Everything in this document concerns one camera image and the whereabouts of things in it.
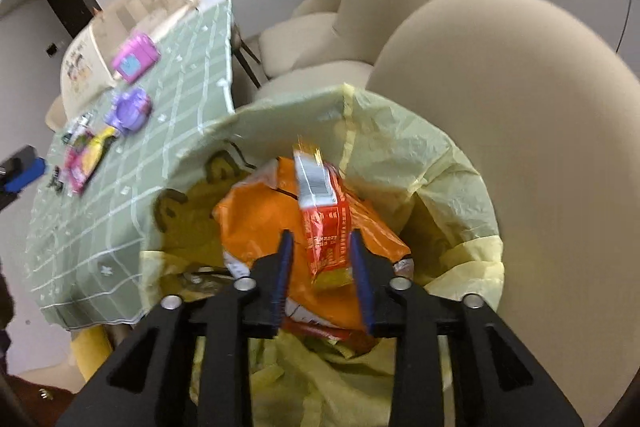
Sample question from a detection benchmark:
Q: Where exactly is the mesh food cover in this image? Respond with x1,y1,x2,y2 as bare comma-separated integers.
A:
60,0,231,115

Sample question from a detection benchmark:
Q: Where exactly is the green checked tablecloth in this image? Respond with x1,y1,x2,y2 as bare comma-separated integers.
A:
24,0,351,332

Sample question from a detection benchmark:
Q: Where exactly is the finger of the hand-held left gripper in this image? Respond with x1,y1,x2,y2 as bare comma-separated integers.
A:
0,146,48,196

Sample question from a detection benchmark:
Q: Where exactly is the dark door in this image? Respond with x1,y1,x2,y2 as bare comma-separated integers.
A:
45,0,108,38

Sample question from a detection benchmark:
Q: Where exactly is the yellow cushion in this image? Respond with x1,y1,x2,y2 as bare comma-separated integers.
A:
70,327,113,383

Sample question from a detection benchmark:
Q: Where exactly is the pile of snack wrappers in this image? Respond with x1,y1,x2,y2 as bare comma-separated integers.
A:
46,113,120,196

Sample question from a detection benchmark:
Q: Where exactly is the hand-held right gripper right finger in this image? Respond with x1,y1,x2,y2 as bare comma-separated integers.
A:
348,231,586,427

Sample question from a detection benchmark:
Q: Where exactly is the red snack packet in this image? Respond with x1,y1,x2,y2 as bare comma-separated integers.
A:
292,137,361,290

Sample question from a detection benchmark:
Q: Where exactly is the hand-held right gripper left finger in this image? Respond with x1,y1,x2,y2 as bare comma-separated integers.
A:
55,229,296,427

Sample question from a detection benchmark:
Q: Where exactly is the yellow plastic bin liner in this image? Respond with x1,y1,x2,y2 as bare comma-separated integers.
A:
140,82,503,427

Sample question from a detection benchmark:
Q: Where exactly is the purple plastic toy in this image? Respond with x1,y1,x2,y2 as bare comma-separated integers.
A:
105,88,153,135

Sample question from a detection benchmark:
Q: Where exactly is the pink toy box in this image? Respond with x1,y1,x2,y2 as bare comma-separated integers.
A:
111,33,161,84

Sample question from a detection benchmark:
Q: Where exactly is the orange snack bag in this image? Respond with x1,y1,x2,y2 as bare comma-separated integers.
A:
212,157,412,343

